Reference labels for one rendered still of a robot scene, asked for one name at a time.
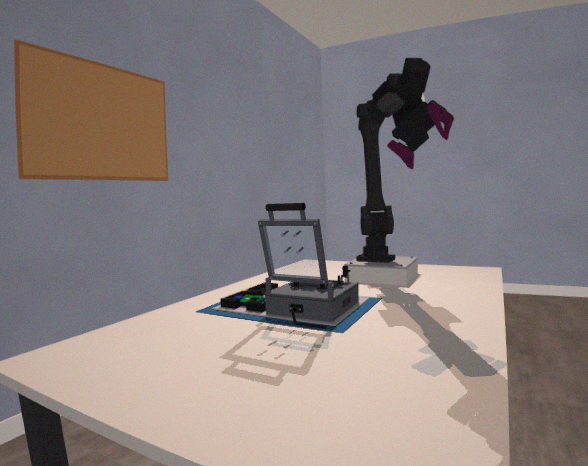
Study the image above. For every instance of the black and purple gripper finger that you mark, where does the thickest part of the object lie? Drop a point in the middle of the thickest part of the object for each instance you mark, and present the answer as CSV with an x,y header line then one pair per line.
x,y
435,111
400,150

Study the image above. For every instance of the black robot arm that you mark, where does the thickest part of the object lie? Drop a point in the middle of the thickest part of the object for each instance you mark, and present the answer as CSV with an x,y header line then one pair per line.
x,y
389,100

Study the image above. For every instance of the green circuit board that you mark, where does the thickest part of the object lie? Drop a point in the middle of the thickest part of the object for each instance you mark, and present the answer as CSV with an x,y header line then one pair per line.
x,y
245,297

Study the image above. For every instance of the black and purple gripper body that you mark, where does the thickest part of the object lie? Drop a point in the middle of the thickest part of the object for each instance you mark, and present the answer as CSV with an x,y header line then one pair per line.
x,y
413,130

